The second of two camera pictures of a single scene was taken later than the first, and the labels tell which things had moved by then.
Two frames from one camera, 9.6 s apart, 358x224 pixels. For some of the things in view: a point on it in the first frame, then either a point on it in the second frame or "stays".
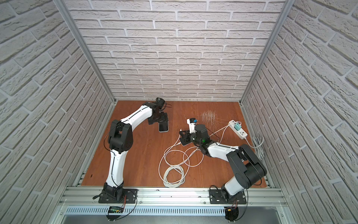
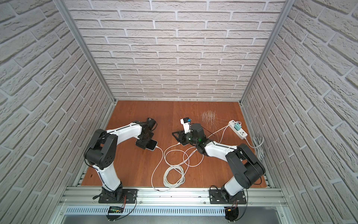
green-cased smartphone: [163, 126] -> [151, 145]
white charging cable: [159, 166] -> [154, 171]
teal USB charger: [237, 126] stays
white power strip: [241, 133] stays
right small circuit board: [231, 213] stays
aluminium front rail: [89, 197] stays
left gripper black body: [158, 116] -> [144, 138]
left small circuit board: [116, 209] stays
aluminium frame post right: [286, 6] stays
